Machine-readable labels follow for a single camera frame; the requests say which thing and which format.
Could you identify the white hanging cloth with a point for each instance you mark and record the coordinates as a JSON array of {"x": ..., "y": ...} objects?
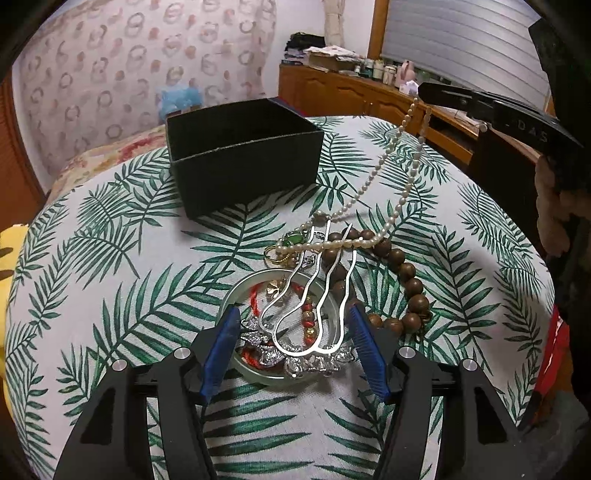
[{"x": 333, "y": 23}]

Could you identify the round metal tin lid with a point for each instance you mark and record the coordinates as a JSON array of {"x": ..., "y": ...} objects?
[{"x": 240, "y": 290}]

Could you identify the pile of dark clothes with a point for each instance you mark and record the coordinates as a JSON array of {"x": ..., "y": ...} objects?
[{"x": 300, "y": 46}]

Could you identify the yellow plush toy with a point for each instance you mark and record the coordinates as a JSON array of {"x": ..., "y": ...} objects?
[{"x": 9, "y": 249}]

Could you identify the gold clover charm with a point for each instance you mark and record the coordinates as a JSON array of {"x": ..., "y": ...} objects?
[{"x": 273, "y": 290}]

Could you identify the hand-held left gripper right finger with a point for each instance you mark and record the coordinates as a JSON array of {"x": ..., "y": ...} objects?
[{"x": 371, "y": 355}]

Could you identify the silver ornate hairpin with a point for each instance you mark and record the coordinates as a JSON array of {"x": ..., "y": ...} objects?
[{"x": 302, "y": 367}]

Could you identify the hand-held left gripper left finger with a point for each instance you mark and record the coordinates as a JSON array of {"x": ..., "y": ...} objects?
[{"x": 221, "y": 350}]

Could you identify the wooden cabinet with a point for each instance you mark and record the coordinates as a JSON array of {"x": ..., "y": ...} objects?
[{"x": 332, "y": 87}]

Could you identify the red packet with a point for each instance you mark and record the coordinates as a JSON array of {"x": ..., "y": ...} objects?
[{"x": 556, "y": 350}]

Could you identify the blue fluffy bag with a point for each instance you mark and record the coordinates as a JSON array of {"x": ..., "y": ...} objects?
[{"x": 178, "y": 98}]

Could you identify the green leaf print tablecloth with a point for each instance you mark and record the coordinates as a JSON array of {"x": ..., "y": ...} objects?
[{"x": 138, "y": 240}]

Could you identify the dark cloth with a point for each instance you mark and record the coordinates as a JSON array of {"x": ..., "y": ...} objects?
[{"x": 568, "y": 69}]

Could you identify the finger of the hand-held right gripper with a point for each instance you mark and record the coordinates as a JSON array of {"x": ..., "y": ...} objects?
[{"x": 450, "y": 98}]

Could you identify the grey window blind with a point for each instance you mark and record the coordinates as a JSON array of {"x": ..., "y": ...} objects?
[{"x": 461, "y": 37}]

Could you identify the green jar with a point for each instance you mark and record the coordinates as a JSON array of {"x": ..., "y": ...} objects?
[{"x": 371, "y": 69}]

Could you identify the white jar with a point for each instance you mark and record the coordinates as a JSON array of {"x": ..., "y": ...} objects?
[{"x": 390, "y": 74}]

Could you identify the pink figurine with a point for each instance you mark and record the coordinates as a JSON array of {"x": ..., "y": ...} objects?
[{"x": 408, "y": 76}]

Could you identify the floral bedding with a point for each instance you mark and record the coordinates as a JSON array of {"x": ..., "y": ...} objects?
[{"x": 101, "y": 157}]

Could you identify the brown wooden bed frame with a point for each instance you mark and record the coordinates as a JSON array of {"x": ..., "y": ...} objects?
[{"x": 18, "y": 161}]

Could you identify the black cardboard box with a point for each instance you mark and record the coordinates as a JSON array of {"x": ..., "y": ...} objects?
[{"x": 240, "y": 180}]

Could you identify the person's right forearm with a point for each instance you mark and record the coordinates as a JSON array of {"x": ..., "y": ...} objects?
[{"x": 551, "y": 207}]

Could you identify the brown cardboard box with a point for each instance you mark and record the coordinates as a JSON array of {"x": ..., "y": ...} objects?
[{"x": 332, "y": 60}]

